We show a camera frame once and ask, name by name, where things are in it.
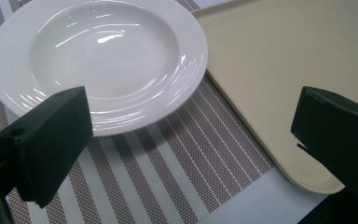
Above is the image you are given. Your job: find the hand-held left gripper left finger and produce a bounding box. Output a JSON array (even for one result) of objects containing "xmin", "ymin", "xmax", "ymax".
[{"xmin": 0, "ymin": 86, "xmax": 94, "ymax": 209}]

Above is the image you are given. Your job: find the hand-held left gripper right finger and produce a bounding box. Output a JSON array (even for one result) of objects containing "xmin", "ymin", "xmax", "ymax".
[{"xmin": 290, "ymin": 86, "xmax": 358, "ymax": 200}]

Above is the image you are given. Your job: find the white deep plate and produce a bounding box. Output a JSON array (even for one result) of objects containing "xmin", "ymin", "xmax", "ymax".
[{"xmin": 0, "ymin": 0, "xmax": 209, "ymax": 137}]

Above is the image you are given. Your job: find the beige plastic tray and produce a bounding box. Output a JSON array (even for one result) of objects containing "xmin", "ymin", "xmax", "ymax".
[{"xmin": 191, "ymin": 0, "xmax": 358, "ymax": 195}]

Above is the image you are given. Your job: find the brown white striped placemat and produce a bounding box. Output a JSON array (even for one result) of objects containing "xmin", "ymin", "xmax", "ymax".
[{"xmin": 0, "ymin": 0, "xmax": 276, "ymax": 224}]

